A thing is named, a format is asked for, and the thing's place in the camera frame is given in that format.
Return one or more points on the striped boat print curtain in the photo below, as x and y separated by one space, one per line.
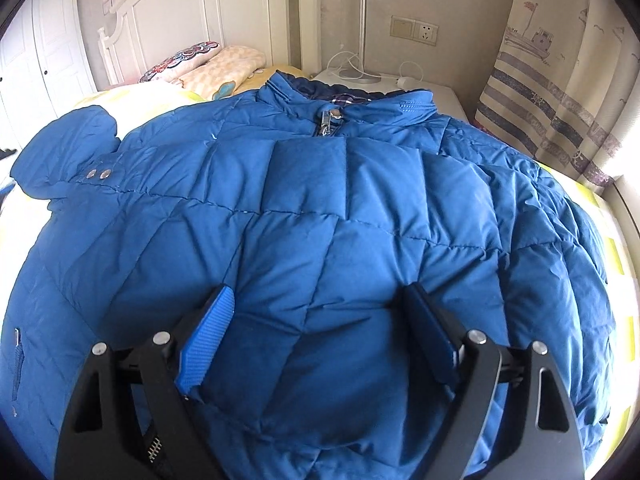
540 85

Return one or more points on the floral patterned pillow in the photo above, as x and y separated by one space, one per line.
185 57

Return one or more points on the white nightstand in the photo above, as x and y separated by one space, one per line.
450 102

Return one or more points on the white wardrobe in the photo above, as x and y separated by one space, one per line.
45 35

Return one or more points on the silver pole lamp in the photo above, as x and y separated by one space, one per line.
363 20

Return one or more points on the blue puffer jacket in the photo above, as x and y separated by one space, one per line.
320 210

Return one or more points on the yellow checked bed sheet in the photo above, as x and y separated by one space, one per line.
612 240

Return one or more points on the yellow pillow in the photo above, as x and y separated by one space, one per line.
265 77

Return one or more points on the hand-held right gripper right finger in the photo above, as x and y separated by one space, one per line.
430 340

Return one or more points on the white wooden headboard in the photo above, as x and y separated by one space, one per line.
170 5

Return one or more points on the peach patterned pillow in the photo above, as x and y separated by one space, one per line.
225 67

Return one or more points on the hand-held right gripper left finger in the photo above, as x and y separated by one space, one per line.
207 340

